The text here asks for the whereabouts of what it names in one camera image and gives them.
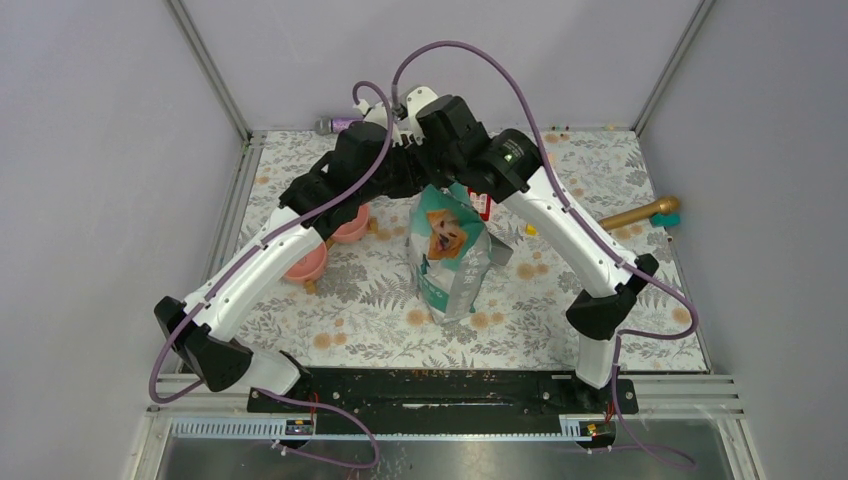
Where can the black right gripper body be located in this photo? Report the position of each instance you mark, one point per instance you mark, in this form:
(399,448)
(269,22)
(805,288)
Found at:
(443,168)

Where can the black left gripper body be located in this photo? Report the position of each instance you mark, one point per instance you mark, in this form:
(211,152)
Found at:
(397,177)

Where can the green pet food bag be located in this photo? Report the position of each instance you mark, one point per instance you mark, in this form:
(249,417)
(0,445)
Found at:
(448,252)

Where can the silver metal scoop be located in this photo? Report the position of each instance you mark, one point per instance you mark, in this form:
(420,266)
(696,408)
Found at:
(501,253)

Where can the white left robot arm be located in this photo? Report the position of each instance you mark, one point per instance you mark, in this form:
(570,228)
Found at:
(367,161)

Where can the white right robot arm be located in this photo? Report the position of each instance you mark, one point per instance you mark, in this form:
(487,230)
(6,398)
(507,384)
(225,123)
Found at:
(512,170)

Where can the pink double pet bowl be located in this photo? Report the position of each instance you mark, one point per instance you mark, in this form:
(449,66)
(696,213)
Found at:
(309,269)

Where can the red toy block tray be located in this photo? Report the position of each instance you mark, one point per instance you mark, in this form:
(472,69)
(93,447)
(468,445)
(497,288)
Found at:
(482,203)

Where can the purple glitter toy microphone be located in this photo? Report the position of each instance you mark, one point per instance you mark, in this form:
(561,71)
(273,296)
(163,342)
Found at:
(325,126)

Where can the teal block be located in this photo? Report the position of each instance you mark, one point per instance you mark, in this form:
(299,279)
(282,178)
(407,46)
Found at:
(661,220)

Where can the gold toy microphone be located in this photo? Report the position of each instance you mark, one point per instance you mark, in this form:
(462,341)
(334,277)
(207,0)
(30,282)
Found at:
(664,205)

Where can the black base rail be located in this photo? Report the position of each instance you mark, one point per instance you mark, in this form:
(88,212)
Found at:
(431,401)

